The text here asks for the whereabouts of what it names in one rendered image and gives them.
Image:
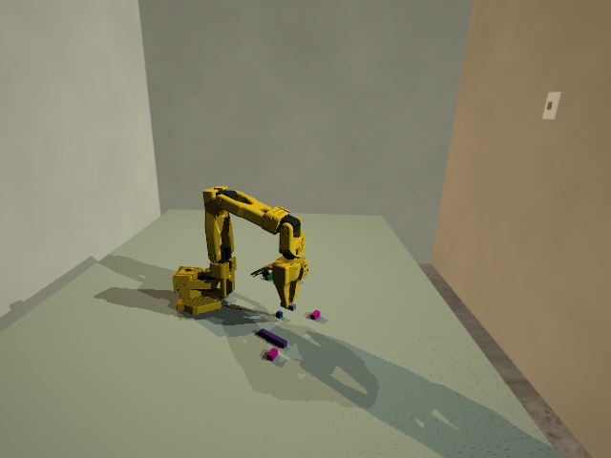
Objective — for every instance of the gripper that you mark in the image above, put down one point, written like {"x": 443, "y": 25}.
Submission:
{"x": 286, "y": 275}

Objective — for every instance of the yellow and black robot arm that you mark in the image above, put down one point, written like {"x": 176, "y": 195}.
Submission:
{"x": 198, "y": 289}

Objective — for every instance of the purple rod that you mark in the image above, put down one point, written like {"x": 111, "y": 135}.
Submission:
{"x": 273, "y": 338}

